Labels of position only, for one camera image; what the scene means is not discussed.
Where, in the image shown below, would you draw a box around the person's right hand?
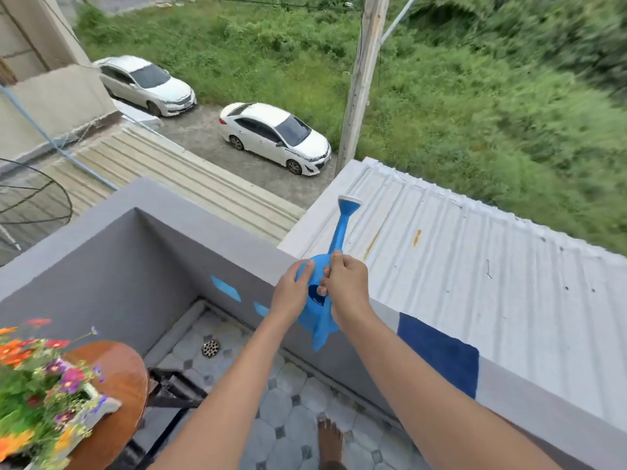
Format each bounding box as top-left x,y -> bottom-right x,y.
317,251 -> 377,334

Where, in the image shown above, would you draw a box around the person's left hand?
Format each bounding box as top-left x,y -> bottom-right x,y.
268,258 -> 317,334

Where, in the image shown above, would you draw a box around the blue plastic watering can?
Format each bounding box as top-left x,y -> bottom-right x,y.
293,194 -> 362,353

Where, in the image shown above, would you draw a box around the dark blue cloth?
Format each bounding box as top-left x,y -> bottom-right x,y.
396,311 -> 480,400

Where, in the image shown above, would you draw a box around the colourful artificial flowers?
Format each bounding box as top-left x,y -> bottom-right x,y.
0,317 -> 106,470

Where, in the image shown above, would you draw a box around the person's right forearm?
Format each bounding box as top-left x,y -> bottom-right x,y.
342,310 -> 564,470

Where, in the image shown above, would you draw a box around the person's left forearm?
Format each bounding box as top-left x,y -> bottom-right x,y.
152,315 -> 300,470

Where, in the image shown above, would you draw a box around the person's left foot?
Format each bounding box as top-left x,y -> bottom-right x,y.
317,418 -> 346,465

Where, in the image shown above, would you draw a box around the white corrugated metal roof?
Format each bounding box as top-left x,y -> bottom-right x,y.
278,157 -> 627,431

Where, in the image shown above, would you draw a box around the beige corrugated roof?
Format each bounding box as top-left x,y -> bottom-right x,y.
0,123 -> 307,250

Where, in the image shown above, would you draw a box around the white sedan car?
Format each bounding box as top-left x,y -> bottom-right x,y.
217,102 -> 332,177

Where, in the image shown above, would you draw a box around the round wooden table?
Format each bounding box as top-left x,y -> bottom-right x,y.
61,341 -> 209,470

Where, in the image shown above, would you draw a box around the concrete utility pole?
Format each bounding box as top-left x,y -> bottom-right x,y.
335,0 -> 393,177

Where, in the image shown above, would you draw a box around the green grassy vegetation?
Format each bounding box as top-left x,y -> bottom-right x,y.
76,0 -> 627,255

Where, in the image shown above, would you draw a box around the silver sedan car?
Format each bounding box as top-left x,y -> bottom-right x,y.
93,55 -> 198,118

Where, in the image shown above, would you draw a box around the black mesh satellite dish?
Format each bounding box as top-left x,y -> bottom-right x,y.
0,157 -> 74,268

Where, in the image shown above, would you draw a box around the blue drain pipe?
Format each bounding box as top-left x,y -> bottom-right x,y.
0,85 -> 118,191

